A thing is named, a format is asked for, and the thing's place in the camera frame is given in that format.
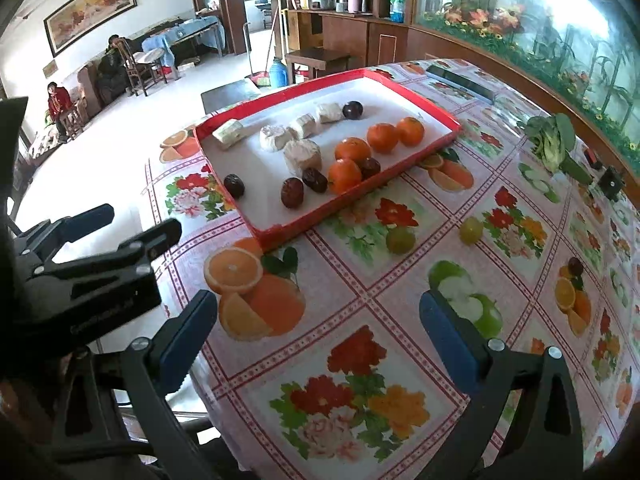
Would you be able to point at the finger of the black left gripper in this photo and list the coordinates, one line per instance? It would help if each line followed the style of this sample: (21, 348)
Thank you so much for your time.
(48, 237)
(132, 258)

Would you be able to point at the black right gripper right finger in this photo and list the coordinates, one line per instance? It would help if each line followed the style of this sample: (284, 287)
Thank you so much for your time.
(544, 440)

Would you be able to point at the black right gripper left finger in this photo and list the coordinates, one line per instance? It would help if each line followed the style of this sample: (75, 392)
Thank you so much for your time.
(115, 407)

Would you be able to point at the orange tangerine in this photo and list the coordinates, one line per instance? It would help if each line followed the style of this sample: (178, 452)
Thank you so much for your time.
(343, 175)

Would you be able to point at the small dark jujube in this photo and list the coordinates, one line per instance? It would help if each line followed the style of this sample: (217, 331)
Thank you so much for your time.
(369, 167)

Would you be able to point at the floral plastic tablecloth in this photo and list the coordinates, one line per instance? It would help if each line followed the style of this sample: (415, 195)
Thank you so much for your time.
(347, 384)

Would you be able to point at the red tray white liner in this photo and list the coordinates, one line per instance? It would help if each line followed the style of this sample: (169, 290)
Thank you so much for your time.
(230, 143)

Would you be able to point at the white sugarcane piece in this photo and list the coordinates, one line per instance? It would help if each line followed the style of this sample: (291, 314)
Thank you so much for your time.
(329, 112)
(273, 138)
(303, 127)

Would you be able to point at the dark brown jujube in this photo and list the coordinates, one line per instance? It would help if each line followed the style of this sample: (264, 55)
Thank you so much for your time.
(315, 180)

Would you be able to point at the tangerine in tray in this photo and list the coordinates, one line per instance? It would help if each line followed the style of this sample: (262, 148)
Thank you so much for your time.
(352, 148)
(410, 131)
(382, 138)

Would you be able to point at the green grape near tray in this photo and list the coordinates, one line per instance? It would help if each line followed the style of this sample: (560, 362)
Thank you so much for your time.
(400, 240)

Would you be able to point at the black box device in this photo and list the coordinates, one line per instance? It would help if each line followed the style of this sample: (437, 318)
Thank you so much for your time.
(611, 183)

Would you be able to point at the red black small object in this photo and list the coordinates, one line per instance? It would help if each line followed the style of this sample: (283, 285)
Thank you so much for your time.
(592, 159)

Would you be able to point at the green leafy vegetable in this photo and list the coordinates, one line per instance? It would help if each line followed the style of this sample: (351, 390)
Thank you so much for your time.
(554, 138)

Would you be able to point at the wooden cabinet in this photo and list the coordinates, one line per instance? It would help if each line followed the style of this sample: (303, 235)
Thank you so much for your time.
(369, 39)

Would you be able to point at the black smartphone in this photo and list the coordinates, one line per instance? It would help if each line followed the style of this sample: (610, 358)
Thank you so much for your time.
(461, 82)

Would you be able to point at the green plastic bottle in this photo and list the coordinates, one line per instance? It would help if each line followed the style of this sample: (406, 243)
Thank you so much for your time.
(397, 2)

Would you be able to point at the framed wall painting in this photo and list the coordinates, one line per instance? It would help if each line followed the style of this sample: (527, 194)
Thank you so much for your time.
(76, 18)

